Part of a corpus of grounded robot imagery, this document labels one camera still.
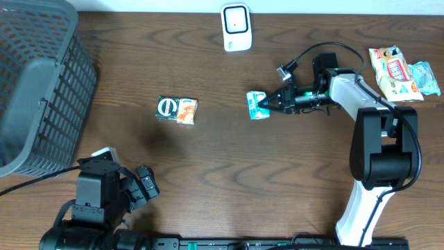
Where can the cream wipes pack blue edges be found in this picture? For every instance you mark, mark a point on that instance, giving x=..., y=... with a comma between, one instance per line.
x=393, y=76

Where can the white barcode scanner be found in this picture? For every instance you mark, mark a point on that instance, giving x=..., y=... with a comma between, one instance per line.
x=236, y=26

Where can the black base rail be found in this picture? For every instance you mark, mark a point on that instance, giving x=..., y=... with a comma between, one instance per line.
x=303, y=242

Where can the grey plastic mesh basket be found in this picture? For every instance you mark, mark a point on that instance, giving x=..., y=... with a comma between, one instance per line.
x=47, y=86

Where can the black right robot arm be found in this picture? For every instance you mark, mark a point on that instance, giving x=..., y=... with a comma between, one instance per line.
x=385, y=153

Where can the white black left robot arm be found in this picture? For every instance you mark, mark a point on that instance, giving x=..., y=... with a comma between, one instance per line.
x=106, y=192

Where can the orange tissue pack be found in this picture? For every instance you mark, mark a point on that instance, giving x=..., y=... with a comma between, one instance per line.
x=186, y=111

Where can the teal white Kleenex tissue pack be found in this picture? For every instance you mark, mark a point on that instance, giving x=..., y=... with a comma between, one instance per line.
x=253, y=98

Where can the green soft wipes pack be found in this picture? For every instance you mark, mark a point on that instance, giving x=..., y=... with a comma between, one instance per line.
x=424, y=77

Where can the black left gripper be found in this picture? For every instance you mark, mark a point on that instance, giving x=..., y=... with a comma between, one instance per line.
x=146, y=184

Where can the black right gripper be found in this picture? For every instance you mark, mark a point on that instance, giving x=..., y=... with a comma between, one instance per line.
x=286, y=100

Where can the black healing ointment box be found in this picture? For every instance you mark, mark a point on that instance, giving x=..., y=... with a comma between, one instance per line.
x=167, y=108

